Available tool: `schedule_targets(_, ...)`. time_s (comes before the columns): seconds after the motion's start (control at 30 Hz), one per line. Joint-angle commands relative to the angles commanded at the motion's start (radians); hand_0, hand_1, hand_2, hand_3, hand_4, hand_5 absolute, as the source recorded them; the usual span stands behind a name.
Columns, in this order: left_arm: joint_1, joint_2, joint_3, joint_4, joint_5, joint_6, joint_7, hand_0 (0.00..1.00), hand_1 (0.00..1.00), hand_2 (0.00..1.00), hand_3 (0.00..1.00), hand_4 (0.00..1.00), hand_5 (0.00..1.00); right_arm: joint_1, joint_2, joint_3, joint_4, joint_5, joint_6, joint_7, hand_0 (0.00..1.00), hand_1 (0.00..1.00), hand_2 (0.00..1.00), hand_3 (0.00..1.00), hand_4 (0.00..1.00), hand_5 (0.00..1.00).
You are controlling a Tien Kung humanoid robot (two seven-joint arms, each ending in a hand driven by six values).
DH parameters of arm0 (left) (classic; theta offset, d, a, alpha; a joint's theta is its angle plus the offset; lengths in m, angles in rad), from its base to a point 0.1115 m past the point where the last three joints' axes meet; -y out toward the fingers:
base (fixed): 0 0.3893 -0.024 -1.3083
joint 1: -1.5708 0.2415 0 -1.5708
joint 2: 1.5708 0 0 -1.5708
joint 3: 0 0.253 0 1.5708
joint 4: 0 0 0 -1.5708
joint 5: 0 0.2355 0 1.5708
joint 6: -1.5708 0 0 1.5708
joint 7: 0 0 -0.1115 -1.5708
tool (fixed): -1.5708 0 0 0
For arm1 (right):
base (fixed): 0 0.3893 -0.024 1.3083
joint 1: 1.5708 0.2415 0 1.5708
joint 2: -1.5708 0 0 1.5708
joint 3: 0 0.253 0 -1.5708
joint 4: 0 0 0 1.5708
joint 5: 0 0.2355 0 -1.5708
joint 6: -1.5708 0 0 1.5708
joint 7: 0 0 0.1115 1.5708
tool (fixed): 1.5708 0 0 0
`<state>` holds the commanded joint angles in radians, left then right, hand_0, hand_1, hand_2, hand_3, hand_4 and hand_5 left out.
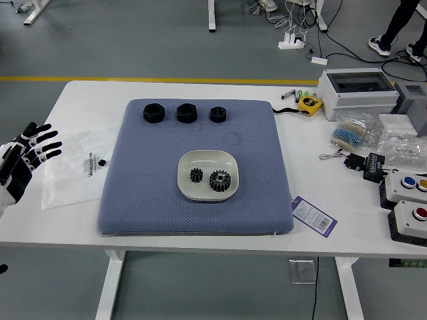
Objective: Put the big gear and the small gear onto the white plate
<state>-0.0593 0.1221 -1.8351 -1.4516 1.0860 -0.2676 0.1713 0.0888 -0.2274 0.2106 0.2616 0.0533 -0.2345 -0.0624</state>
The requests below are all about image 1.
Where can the small black hex nut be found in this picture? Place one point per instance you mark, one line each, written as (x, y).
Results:
(213, 118)

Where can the large black gear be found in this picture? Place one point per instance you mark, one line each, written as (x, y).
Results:
(215, 186)

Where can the white square dish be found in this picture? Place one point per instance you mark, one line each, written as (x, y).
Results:
(207, 160)

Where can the tiny black plastic piece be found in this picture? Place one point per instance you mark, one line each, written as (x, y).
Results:
(102, 162)

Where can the black module with green display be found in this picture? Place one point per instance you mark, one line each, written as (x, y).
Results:
(372, 170)

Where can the large black hex nut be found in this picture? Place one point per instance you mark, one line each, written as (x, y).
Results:
(181, 117)
(148, 117)

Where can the red button box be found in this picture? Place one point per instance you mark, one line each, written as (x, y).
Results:
(405, 223)

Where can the purple white label tag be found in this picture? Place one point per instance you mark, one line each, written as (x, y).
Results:
(313, 216)

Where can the grey plastic block housing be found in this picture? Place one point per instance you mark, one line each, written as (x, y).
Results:
(418, 113)

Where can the blue-grey quilted cushion mat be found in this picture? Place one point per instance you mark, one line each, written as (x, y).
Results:
(200, 216)

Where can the white power strip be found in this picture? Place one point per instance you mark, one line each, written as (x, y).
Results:
(287, 45)

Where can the silver marker pen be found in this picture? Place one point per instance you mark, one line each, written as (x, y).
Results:
(287, 95)

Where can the white background table leg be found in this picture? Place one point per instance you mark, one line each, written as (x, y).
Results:
(33, 15)
(211, 16)
(322, 20)

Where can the clear bubble wrap bag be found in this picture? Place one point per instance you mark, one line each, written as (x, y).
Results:
(400, 146)

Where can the clear printed plastic bag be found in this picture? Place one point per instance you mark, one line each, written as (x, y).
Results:
(73, 180)

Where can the bag of blue resistors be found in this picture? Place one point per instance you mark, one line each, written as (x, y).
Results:
(347, 133)

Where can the white foam block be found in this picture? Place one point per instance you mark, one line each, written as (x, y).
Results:
(395, 121)

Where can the yellow tape measure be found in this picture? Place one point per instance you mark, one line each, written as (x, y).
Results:
(308, 104)

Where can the black table control panel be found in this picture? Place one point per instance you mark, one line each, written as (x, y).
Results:
(408, 263)

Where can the clear plastic holder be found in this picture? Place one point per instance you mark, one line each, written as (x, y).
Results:
(302, 271)

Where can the grey enclosure box clear lid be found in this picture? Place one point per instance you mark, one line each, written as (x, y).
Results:
(353, 100)

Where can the person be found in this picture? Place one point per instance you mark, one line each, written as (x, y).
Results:
(400, 16)

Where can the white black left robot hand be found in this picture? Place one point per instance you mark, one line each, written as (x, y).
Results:
(16, 180)

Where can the blue yellow button box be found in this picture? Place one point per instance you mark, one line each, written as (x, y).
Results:
(397, 190)

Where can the clear bag of small parts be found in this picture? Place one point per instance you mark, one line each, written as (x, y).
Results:
(372, 131)

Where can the small black gear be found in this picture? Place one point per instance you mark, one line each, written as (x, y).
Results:
(197, 175)

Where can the white power adapter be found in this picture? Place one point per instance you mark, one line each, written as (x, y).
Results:
(319, 60)

